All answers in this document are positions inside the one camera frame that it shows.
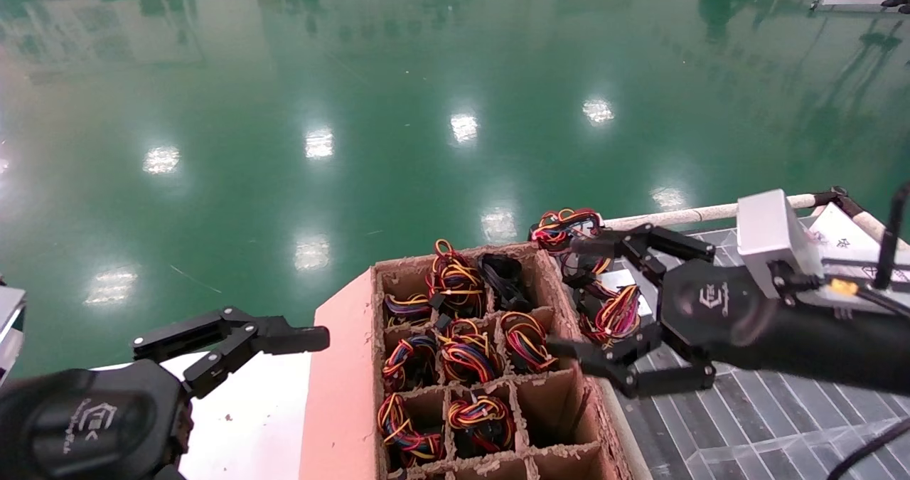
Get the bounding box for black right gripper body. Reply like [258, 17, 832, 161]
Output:
[655, 261, 910, 397]

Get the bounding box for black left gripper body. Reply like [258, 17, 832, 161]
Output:
[0, 361, 193, 480]

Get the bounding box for grey power supply colourful cables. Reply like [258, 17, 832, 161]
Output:
[500, 311, 559, 374]
[530, 208, 619, 289]
[446, 393, 514, 456]
[424, 238, 488, 317]
[382, 292, 433, 324]
[572, 268, 658, 347]
[375, 393, 445, 466]
[380, 332, 438, 392]
[435, 316, 502, 385]

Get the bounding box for brown cardboard divider box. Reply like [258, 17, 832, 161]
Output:
[299, 242, 633, 480]

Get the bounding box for clear acrylic divider tray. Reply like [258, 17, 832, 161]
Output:
[604, 213, 910, 480]

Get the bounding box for white printed label card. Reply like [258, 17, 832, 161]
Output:
[810, 203, 910, 282]

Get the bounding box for white wheeled stand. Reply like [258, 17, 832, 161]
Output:
[810, 0, 910, 15]

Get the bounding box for white pipe cart frame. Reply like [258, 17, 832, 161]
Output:
[590, 188, 910, 480]

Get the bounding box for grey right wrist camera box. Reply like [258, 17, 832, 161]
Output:
[736, 190, 825, 299]

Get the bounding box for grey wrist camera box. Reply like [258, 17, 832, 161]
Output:
[0, 287, 28, 385]
[736, 190, 825, 299]

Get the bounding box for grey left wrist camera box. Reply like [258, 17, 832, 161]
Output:
[0, 287, 28, 385]

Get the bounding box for black cable bundle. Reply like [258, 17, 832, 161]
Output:
[476, 252, 532, 311]

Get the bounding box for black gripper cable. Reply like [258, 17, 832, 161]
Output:
[825, 416, 910, 480]
[873, 181, 910, 290]

